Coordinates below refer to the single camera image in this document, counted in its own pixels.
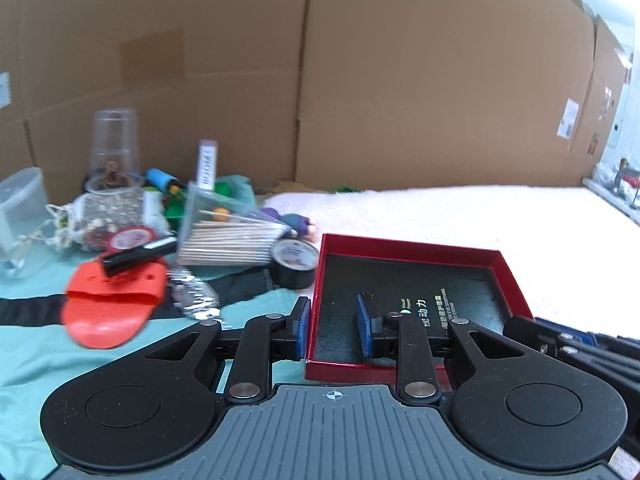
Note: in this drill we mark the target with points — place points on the pink white slim box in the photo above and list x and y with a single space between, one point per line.
207 165

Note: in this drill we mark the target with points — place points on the red shallow box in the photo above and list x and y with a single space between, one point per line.
425 280

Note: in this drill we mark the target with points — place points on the blue capped marker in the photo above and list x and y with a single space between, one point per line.
162 180

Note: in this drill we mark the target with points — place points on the black tape roll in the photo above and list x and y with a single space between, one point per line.
294 262

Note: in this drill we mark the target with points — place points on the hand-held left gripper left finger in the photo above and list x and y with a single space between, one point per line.
302 325

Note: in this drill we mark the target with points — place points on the crumpled silver foil wrapper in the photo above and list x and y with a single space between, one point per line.
192 292

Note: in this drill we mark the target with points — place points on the white fluffy cloth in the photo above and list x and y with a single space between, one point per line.
500 220

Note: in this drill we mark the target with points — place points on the red tape roll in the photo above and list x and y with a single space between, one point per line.
131 237

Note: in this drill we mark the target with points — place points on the orange silicone pouch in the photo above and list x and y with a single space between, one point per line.
107 310

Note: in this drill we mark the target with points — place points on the small white shipping label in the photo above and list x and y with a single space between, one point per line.
568 119

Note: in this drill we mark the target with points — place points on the bag of brown bits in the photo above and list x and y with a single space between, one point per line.
107 212

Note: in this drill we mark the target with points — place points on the large cardboard box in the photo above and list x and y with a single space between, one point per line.
200 85
440 85
607 100

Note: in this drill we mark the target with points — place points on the clear round swab container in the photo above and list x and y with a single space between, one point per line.
22 210

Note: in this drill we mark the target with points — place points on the black short tube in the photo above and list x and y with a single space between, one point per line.
140 256

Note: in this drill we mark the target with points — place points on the distant shelf clutter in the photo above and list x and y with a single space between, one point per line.
617 180

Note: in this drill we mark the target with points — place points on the clear plastic cup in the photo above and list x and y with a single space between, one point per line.
114 135

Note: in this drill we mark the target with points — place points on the teal table cloth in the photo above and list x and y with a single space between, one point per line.
30 375

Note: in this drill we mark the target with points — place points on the purple toy figure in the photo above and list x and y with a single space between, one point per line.
295 222

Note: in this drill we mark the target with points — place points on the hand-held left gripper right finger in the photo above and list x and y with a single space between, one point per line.
364 327

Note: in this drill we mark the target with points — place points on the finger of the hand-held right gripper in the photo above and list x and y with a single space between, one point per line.
600 357

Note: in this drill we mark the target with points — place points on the green crumpled packet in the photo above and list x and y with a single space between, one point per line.
237 190

